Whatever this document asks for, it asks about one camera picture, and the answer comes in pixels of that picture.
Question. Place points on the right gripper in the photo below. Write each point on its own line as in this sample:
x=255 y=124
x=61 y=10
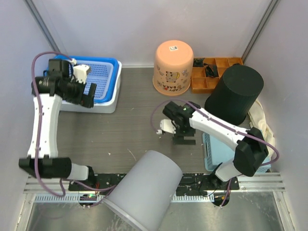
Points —
x=180 y=139

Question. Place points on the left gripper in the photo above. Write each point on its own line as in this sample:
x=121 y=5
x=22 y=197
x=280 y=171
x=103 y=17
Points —
x=85 y=100

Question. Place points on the white translucent basket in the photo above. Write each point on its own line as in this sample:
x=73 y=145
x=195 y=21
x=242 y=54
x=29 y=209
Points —
x=101 y=74

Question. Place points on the white plastic tub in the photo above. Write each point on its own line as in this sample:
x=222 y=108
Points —
x=100 y=108

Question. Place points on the blue plastic basket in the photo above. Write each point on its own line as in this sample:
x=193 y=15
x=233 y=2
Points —
x=104 y=59

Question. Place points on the light blue perforated basket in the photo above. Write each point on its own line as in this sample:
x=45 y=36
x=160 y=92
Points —
x=215 y=152

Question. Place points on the grey plastic container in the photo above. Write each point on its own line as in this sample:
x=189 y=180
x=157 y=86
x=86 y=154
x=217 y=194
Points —
x=143 y=196

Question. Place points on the large black container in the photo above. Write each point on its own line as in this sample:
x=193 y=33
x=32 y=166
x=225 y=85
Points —
x=235 y=93

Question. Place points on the orange plastic container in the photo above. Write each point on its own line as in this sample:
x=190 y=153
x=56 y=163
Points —
x=173 y=67

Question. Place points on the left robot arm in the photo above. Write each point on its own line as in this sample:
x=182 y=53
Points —
x=42 y=159

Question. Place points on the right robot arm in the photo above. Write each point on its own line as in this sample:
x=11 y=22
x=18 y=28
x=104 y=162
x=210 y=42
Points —
x=249 y=147

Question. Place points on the orange compartment tray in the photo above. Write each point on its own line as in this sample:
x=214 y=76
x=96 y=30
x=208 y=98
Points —
x=204 y=80

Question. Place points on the black part in tray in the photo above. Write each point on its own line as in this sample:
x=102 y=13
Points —
x=198 y=62

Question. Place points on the cream cloth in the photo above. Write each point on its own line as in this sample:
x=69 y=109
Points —
x=258 y=120

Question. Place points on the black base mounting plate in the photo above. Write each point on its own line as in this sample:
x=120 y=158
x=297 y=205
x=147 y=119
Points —
x=191 y=184

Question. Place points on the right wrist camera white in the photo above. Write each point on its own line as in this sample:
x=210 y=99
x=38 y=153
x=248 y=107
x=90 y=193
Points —
x=166 y=126

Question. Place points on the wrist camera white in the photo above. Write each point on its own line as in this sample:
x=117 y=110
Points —
x=80 y=72
x=166 y=126

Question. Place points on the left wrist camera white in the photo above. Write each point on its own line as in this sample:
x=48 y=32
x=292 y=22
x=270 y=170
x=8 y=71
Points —
x=80 y=72

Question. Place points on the aluminium rail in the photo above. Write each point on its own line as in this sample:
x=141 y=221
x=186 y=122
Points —
x=263 y=182

